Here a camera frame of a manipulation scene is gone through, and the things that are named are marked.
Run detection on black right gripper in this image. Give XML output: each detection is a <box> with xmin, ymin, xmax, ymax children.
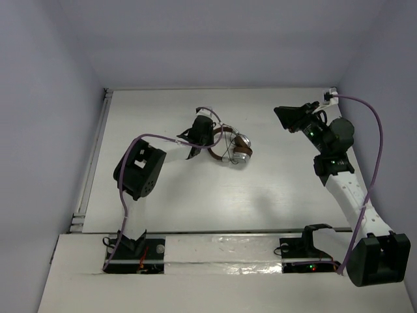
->
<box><xmin>275</xmin><ymin>101</ymin><xmax>330</xmax><ymax>155</ymax></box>

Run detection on thin black headphone cable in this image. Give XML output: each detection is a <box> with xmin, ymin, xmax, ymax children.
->
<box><xmin>217</xmin><ymin>123</ymin><xmax>240</xmax><ymax>166</ymax></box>

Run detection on brown silver headphones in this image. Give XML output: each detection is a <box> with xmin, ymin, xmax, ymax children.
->
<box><xmin>208</xmin><ymin>126</ymin><xmax>253</xmax><ymax>164</ymax></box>

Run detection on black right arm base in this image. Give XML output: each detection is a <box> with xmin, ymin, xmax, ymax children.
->
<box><xmin>274</xmin><ymin>224</ymin><xmax>347</xmax><ymax>274</ymax></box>

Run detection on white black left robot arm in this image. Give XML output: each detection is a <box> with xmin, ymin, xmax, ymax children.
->
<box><xmin>110</xmin><ymin>115</ymin><xmax>214</xmax><ymax>257</ymax></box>

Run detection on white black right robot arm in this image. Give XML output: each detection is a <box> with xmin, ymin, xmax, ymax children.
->
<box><xmin>274</xmin><ymin>102</ymin><xmax>411</xmax><ymax>287</ymax></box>

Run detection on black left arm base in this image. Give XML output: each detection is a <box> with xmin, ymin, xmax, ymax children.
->
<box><xmin>102</xmin><ymin>232</ymin><xmax>165</xmax><ymax>275</ymax></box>

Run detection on white front board with tape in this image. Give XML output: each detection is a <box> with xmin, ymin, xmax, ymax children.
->
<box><xmin>39</xmin><ymin>234</ymin><xmax>413</xmax><ymax>312</ymax></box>

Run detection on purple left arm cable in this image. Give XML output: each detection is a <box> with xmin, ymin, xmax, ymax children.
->
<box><xmin>103</xmin><ymin>106</ymin><xmax>225</xmax><ymax>271</ymax></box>

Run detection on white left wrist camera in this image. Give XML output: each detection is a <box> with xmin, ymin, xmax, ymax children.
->
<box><xmin>195</xmin><ymin>107</ymin><xmax>214</xmax><ymax>120</ymax></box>

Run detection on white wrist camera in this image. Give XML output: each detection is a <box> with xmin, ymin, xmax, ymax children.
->
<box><xmin>195</xmin><ymin>107</ymin><xmax>214</xmax><ymax>120</ymax></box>
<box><xmin>314</xmin><ymin>87</ymin><xmax>339</xmax><ymax>113</ymax></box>

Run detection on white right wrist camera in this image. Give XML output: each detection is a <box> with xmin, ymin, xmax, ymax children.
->
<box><xmin>314</xmin><ymin>87</ymin><xmax>339</xmax><ymax>113</ymax></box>

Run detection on aluminium rail left table edge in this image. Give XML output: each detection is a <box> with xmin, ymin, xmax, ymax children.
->
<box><xmin>67</xmin><ymin>88</ymin><xmax>113</xmax><ymax>233</ymax></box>

